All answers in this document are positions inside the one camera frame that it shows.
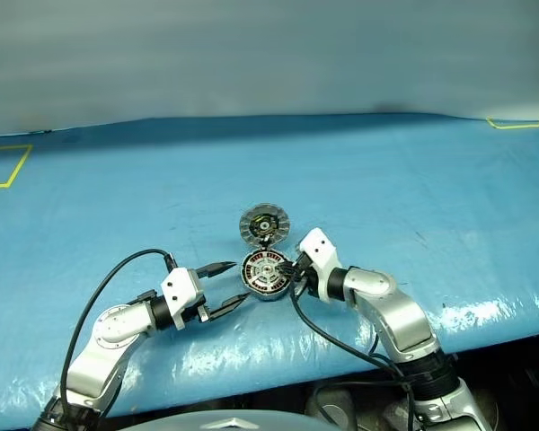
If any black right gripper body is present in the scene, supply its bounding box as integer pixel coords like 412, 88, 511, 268
294, 253, 318, 297

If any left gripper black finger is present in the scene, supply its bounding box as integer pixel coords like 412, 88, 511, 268
201, 260, 235, 278
208, 291, 252, 323

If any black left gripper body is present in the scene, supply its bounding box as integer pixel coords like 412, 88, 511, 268
181, 268, 211, 330

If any spoked silver black rotor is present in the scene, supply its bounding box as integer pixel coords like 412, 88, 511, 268
243, 251, 294, 295

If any round motor housing with coils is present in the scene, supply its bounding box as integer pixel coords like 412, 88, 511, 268
238, 249, 297, 303

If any round finned motor lid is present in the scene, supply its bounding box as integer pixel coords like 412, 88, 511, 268
239, 202, 291, 247

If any grey robot torso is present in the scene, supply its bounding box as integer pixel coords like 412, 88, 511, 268
168, 408, 327, 431

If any blue plastic table cover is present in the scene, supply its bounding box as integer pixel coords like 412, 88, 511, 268
0, 111, 539, 421

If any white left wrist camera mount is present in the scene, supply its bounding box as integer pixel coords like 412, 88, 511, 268
160, 267, 207, 331

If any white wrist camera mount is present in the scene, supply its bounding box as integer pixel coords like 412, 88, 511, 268
160, 267, 207, 331
298, 227, 342, 300

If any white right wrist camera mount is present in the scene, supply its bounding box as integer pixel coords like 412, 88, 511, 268
298, 227, 342, 300

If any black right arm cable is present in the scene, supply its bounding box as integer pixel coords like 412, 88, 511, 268
289, 286, 428, 431

